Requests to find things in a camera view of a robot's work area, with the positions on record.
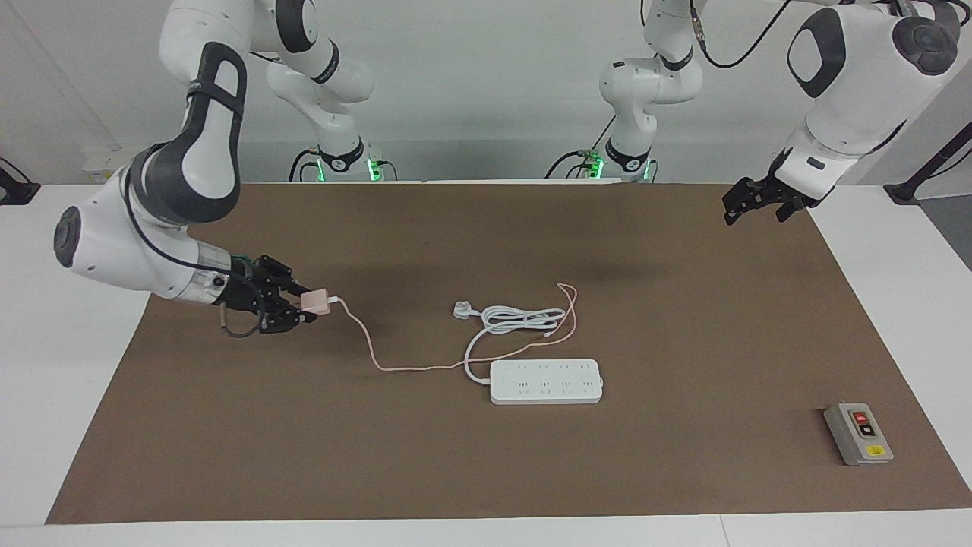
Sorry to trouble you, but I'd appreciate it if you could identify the white power strip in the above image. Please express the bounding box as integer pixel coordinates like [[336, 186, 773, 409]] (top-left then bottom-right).
[[489, 359, 604, 406]]

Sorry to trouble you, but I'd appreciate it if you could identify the grey push-button switch box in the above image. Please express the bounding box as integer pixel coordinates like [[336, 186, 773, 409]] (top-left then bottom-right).
[[823, 403, 895, 466]]

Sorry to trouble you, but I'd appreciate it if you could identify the brown table mat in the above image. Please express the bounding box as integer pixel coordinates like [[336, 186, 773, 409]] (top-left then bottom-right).
[[46, 182, 972, 525]]

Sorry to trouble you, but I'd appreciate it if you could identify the white power strip cord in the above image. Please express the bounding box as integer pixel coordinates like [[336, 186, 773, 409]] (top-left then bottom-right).
[[453, 300, 566, 384]]

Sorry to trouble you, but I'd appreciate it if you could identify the white wall outlet box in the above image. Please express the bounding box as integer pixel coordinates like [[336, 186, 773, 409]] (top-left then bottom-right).
[[82, 148, 134, 185]]

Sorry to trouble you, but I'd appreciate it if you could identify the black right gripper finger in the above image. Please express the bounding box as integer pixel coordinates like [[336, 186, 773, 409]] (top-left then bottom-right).
[[260, 300, 318, 335], [258, 257, 312, 299]]

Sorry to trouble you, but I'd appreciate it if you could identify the black arm base cable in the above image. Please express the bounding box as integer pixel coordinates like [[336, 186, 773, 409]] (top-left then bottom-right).
[[545, 150, 601, 180], [289, 148, 323, 183]]

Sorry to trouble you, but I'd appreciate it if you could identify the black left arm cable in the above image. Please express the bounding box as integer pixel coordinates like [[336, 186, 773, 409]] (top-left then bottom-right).
[[687, 0, 794, 69]]

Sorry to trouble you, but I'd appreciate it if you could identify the thin pink charger cable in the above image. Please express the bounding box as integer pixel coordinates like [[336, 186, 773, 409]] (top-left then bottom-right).
[[334, 283, 579, 373]]

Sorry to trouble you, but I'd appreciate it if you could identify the black stand clamp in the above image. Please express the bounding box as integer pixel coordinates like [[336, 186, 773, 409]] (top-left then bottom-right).
[[0, 157, 40, 206], [885, 122, 972, 206]]

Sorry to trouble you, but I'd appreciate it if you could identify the pink charger adapter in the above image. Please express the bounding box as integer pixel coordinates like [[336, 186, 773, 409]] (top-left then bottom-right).
[[298, 288, 339, 317]]

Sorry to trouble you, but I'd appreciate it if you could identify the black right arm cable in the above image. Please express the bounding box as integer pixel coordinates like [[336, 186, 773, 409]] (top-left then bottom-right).
[[124, 163, 267, 339]]

